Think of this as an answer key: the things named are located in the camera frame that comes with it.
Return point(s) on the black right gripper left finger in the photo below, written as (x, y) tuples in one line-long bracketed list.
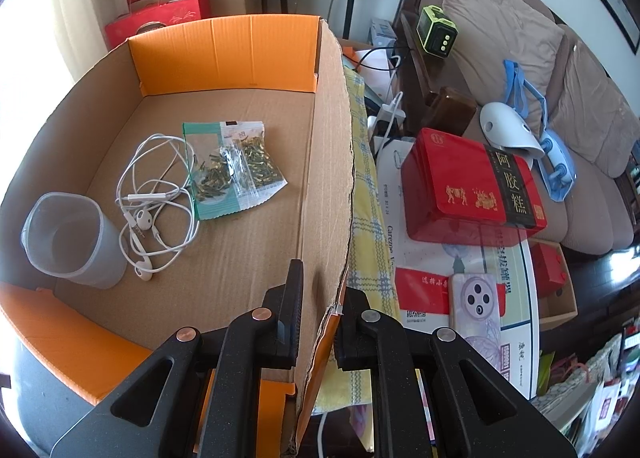
[(279, 343)]

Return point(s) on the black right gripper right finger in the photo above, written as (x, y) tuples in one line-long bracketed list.
[(356, 338)]

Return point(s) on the green herb sachet bag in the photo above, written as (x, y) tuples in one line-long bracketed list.
[(230, 169)]

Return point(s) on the orange-flapped cardboard box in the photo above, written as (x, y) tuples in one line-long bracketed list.
[(175, 242)]

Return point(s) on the white wired earphones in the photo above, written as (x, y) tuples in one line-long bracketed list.
[(141, 205)]

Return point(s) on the translucent plastic cup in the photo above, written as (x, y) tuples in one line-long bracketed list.
[(67, 236)]

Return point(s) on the pink patterned smartphone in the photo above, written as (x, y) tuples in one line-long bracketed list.
[(474, 313)]

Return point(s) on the red Chinese cake tin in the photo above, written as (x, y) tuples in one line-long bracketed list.
[(460, 191)]

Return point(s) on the small red box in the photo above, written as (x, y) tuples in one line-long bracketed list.
[(549, 268)]

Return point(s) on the white dome device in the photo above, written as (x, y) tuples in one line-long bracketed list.
[(506, 130)]

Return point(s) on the green portable power station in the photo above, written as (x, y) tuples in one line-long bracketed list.
[(436, 31)]

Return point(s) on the red Ferrero Collection gift box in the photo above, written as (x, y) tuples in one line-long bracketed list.
[(155, 16)]

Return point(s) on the brown fabric sofa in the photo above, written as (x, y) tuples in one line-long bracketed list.
[(585, 107)]

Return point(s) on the blue plastic frame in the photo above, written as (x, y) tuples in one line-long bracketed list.
[(557, 168)]

